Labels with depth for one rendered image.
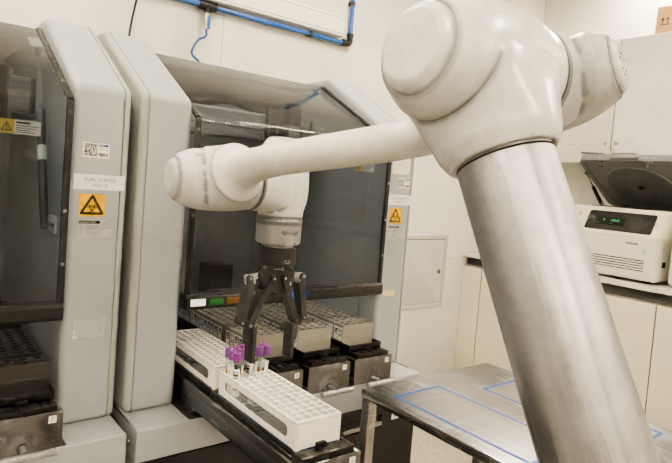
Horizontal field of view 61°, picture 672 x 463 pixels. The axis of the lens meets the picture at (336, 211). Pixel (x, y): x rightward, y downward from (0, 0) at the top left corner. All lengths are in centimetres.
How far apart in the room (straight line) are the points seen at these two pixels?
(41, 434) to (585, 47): 111
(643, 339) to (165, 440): 242
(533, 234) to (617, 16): 363
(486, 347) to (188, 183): 293
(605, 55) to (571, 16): 358
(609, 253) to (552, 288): 270
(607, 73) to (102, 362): 109
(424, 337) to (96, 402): 253
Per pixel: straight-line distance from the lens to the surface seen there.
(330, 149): 88
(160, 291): 134
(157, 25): 254
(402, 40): 58
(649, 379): 323
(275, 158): 90
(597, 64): 71
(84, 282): 129
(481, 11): 57
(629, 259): 320
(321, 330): 158
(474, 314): 372
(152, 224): 131
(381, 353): 165
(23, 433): 126
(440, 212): 353
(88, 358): 133
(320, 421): 107
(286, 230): 109
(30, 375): 130
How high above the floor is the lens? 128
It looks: 3 degrees down
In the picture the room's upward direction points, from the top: 5 degrees clockwise
